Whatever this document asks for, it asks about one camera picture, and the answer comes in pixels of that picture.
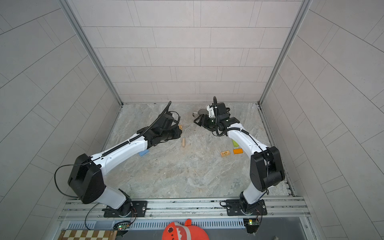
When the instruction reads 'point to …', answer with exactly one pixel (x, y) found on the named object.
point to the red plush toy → (176, 231)
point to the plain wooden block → (183, 142)
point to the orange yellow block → (237, 151)
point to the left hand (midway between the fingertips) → (185, 129)
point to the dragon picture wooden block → (226, 153)
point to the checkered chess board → (75, 234)
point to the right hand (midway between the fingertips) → (197, 122)
